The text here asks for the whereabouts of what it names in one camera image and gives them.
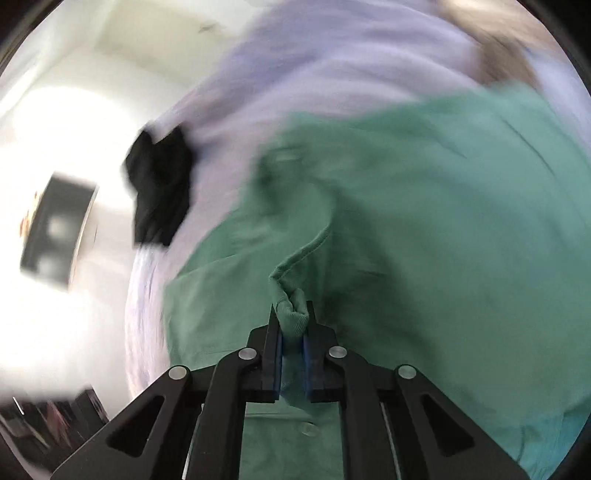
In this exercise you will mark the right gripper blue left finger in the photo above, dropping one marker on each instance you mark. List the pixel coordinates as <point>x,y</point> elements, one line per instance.
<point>251,374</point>

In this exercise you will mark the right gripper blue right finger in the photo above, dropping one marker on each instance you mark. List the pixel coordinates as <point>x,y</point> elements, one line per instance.
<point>335,374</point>

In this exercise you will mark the green work shirt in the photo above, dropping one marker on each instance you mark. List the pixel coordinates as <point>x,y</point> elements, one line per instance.
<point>452,235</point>

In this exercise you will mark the black folded garment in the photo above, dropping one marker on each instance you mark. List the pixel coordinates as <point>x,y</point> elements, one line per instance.
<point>159,174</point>

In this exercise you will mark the lavender embossed bed cover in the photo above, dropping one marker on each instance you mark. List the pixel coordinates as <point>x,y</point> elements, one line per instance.
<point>333,58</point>

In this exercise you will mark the beige striped garment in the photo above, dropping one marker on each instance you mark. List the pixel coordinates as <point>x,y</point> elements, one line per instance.
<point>505,32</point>

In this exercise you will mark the wall mounted television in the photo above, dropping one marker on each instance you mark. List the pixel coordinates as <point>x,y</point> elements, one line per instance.
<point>55,235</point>

